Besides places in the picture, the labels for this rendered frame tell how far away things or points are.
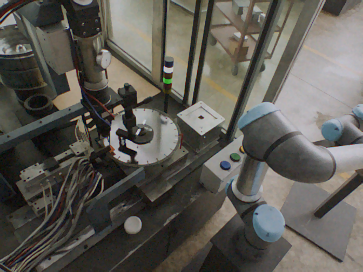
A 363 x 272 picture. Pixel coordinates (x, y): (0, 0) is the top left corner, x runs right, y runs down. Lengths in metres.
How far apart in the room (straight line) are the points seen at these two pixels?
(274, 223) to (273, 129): 0.43
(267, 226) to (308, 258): 1.20
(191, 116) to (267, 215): 0.61
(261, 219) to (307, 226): 1.28
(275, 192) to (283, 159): 1.66
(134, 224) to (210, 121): 0.62
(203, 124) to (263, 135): 0.66
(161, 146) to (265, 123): 0.56
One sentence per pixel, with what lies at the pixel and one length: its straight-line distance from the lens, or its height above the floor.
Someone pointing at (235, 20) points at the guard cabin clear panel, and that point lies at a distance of 1.18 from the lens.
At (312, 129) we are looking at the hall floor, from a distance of 2.99.
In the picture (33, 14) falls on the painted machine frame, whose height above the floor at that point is 1.50.
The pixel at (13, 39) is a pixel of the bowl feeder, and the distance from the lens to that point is 1.70.
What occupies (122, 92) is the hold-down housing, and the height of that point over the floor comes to 1.25.
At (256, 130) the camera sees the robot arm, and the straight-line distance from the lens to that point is 0.69.
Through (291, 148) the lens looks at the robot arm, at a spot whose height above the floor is 1.38.
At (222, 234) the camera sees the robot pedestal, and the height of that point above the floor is 0.75.
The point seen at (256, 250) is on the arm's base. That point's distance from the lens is 1.12.
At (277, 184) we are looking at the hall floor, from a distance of 2.36.
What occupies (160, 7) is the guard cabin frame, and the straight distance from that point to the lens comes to 1.49.
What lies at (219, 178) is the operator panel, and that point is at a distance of 1.13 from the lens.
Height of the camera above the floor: 1.83
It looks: 49 degrees down
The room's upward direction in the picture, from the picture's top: 8 degrees clockwise
